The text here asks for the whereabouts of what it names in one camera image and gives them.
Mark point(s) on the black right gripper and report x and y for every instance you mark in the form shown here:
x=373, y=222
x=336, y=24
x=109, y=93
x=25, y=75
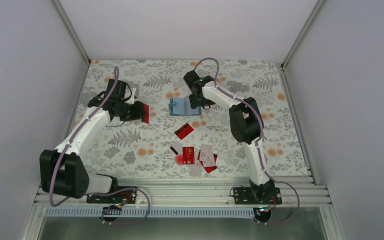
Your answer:
x=194, y=103

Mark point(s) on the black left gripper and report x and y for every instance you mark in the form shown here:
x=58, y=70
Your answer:
x=138, y=113

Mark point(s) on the blue leather card holder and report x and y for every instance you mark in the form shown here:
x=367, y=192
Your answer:
x=182, y=107

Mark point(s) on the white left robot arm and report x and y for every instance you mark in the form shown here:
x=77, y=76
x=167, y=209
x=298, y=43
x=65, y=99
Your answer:
x=62, y=170

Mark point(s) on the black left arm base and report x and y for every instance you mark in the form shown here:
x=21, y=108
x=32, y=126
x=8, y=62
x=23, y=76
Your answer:
x=125, y=197

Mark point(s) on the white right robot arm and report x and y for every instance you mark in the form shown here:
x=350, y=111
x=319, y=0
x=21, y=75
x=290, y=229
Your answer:
x=246, y=124

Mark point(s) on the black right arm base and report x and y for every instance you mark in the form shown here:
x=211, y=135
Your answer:
x=263, y=194

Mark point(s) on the white card with red circle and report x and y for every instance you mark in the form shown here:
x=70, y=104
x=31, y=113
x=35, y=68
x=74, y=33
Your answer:
x=178, y=158

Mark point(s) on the red VIP card face up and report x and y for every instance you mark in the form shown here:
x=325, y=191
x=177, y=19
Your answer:
x=188, y=155

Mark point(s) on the white VIP chip card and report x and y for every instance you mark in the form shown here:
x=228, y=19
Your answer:
x=206, y=151

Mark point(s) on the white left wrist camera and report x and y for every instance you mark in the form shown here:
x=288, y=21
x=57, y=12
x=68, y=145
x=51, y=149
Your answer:
x=134, y=94

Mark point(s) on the aluminium corner post right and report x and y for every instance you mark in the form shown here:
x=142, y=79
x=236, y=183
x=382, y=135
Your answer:
x=314, y=12

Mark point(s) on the aluminium corner post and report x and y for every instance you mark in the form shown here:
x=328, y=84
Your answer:
x=72, y=33
x=314, y=12

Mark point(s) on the aluminium corner post left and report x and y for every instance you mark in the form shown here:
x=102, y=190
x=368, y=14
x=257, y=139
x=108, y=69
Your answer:
x=72, y=33

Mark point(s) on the white cable duct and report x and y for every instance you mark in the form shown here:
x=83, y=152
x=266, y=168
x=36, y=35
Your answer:
x=153, y=212

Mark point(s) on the aluminium rail frame front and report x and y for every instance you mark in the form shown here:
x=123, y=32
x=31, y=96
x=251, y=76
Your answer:
x=215, y=192

